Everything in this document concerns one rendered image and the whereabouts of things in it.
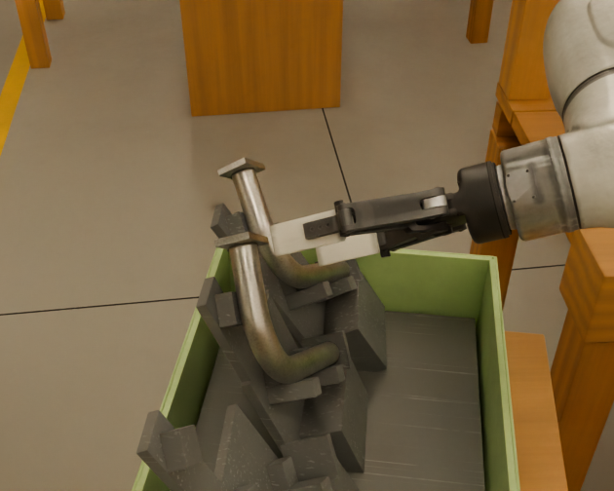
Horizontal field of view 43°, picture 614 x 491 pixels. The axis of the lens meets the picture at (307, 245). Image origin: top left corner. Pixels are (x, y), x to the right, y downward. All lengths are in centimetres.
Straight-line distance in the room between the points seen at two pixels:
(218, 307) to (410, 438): 37
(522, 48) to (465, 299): 68
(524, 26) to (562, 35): 86
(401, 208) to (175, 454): 29
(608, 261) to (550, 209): 60
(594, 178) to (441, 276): 51
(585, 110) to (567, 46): 9
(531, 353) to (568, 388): 21
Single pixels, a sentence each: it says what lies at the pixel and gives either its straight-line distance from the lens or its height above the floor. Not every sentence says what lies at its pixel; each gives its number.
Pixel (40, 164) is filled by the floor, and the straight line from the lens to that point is 331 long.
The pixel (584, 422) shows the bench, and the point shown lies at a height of 54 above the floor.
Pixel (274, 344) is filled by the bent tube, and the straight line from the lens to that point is 82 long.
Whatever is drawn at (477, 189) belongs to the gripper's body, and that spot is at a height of 128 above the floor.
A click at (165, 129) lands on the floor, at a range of 342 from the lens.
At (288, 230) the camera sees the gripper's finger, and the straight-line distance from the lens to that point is 73.
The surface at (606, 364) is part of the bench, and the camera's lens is 145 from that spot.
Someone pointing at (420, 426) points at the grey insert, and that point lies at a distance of 108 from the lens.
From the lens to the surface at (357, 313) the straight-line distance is 110.
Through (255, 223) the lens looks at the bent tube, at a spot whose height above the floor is 112.
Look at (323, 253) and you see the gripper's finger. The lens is 86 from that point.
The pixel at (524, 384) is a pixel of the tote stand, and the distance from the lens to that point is 124.
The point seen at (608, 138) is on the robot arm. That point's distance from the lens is 72.
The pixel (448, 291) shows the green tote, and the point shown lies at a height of 89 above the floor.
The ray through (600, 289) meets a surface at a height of 87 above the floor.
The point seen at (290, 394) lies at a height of 101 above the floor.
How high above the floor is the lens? 169
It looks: 39 degrees down
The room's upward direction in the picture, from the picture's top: straight up
